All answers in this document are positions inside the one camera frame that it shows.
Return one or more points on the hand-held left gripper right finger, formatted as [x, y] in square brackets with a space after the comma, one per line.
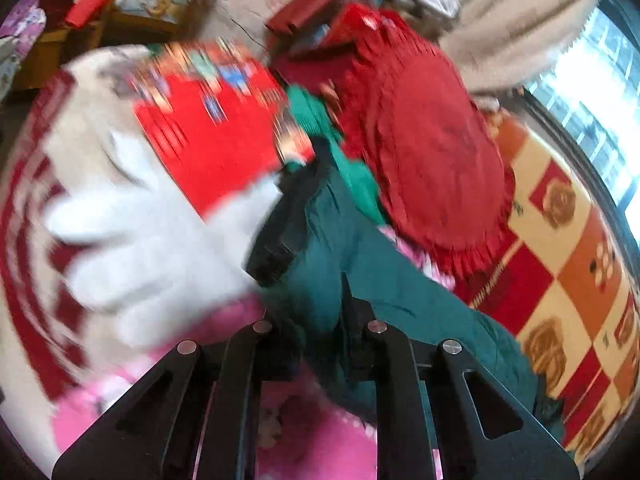
[400, 390]

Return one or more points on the checkered rose print blanket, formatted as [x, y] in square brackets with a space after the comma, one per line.
[565, 270]

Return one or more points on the window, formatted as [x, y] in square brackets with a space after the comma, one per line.
[595, 105]

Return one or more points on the red patterned cloth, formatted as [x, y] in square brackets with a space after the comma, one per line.
[210, 125]

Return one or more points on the wooden cabinet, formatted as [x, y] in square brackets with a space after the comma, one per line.
[115, 5]

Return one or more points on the red round fringed cushion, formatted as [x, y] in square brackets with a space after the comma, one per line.
[435, 160]

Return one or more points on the beige curtain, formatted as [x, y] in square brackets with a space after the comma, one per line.
[515, 20]

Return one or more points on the white fluffy cloth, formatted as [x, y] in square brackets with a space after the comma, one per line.
[150, 260]

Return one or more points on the red and cream striped cloth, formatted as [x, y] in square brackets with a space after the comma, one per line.
[45, 200]

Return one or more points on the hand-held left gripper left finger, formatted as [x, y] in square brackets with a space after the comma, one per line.
[235, 385]

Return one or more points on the dark green puffer jacket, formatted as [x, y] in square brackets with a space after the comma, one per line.
[400, 310]

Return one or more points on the dark red flat box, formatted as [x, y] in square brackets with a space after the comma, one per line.
[305, 5]

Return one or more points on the bright green cloth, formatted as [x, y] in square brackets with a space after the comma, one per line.
[320, 115]

